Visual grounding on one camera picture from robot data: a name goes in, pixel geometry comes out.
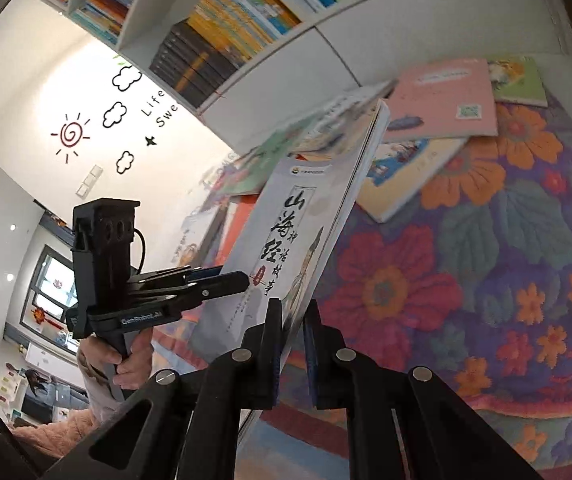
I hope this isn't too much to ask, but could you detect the red donkey cover book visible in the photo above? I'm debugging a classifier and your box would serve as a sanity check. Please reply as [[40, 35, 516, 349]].
[[206, 195, 262, 273]]

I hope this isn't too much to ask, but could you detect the row of black books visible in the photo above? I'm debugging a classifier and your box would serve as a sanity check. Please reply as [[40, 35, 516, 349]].
[[148, 19, 241, 110]]

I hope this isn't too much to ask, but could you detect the white wall switch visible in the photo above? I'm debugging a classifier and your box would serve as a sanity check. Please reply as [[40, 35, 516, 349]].
[[75, 164, 103, 197]]

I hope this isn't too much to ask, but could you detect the person's left hand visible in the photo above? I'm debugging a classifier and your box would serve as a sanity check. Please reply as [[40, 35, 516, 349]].
[[77, 332, 154, 392]]

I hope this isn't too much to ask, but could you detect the pink cover book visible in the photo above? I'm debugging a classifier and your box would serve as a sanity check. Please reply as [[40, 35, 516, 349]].
[[382, 57, 499, 143]]

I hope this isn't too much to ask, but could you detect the purple floral blanket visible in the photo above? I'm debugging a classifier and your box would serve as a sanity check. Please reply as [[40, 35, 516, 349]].
[[186, 57, 572, 480]]

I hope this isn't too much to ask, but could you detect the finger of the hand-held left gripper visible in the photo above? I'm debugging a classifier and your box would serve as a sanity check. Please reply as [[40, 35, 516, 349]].
[[135, 271, 249, 309], [128, 266, 227, 286]]

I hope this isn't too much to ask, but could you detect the red window ornament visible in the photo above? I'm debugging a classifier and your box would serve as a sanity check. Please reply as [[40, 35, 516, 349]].
[[32, 306, 67, 333]]

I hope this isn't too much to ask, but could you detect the white bookshelf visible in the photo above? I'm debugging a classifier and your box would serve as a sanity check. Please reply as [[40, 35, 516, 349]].
[[23, 0, 572, 158]]

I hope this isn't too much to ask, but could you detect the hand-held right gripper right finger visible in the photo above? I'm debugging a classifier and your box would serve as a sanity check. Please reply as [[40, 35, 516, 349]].
[[302, 305, 544, 480]]

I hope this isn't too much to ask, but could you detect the cream book blue illustration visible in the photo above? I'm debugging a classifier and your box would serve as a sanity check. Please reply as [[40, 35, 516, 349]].
[[355, 136, 467, 224]]

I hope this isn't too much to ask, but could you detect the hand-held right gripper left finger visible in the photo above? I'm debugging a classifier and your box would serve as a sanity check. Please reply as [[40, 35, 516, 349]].
[[38, 299, 287, 480]]

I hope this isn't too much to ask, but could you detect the black lettering wall decal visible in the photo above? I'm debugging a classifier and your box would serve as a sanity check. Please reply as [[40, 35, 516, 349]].
[[138, 87, 182, 128]]

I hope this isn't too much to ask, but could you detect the red sun wall decal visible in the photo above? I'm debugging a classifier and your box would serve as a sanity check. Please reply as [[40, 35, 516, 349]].
[[50, 112, 92, 165]]

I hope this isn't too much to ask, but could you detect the pale green illustrated book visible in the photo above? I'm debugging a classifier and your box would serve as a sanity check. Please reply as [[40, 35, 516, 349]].
[[487, 56, 549, 108]]

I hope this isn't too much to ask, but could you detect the white drawer cabinet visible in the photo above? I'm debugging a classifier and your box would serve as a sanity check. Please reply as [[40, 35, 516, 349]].
[[0, 365, 23, 423]]

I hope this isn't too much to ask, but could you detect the white book grey shape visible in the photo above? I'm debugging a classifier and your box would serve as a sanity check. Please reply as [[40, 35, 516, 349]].
[[286, 79, 399, 156]]

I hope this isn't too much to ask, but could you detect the window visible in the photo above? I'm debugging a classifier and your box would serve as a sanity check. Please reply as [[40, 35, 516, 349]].
[[18, 242, 79, 331]]

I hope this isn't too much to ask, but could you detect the row of mixed colourful books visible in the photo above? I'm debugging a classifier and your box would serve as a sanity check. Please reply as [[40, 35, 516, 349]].
[[71, 0, 148, 46]]

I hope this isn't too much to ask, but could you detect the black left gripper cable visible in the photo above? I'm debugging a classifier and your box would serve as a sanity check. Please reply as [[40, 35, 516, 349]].
[[133, 230, 148, 273]]

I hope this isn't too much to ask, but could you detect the person's pink fuzzy clothing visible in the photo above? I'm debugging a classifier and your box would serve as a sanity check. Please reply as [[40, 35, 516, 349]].
[[11, 407, 109, 461]]

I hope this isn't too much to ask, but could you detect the row of yellow blue books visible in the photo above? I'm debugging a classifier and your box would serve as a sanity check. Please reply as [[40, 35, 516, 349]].
[[186, 0, 347, 63]]

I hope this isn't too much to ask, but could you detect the green cartoon figure book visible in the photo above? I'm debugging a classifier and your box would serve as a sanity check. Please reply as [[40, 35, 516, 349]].
[[223, 120, 319, 197]]

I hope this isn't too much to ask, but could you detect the white calligraphy cover book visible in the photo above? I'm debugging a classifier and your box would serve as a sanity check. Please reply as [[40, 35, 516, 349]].
[[188, 99, 392, 441]]

